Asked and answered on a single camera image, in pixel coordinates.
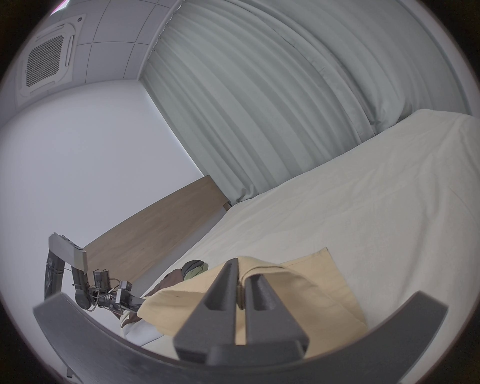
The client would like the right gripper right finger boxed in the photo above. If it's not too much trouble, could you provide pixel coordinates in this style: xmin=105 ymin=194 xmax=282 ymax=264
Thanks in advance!
xmin=243 ymin=274 xmax=310 ymax=355

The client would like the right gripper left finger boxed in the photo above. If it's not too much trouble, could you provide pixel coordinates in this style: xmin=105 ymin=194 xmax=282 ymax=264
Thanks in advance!
xmin=173 ymin=258 xmax=241 ymax=364

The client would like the beige garment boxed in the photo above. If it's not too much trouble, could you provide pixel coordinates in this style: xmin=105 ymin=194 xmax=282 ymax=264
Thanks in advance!
xmin=137 ymin=247 xmax=370 ymax=359

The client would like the bed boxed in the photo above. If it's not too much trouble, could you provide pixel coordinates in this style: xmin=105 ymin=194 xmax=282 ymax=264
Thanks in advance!
xmin=82 ymin=109 xmax=480 ymax=357

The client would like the olive green garment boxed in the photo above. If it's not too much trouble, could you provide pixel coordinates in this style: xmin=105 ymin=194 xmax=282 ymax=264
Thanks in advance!
xmin=185 ymin=262 xmax=209 ymax=281

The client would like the brown garment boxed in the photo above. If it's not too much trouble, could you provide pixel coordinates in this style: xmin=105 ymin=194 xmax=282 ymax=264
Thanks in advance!
xmin=119 ymin=267 xmax=186 ymax=329

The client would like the dark grey garment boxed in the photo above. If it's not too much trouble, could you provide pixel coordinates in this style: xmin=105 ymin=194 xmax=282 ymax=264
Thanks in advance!
xmin=182 ymin=259 xmax=204 ymax=279

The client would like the pale green curtain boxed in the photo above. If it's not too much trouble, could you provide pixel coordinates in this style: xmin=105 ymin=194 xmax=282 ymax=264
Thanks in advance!
xmin=139 ymin=0 xmax=471 ymax=206

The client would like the ceiling air conditioner vent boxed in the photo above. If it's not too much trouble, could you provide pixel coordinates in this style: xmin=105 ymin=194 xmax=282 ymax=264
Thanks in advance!
xmin=17 ymin=14 xmax=87 ymax=99

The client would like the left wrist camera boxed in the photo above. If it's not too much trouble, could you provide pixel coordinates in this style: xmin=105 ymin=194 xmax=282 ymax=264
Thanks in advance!
xmin=92 ymin=268 xmax=110 ymax=289

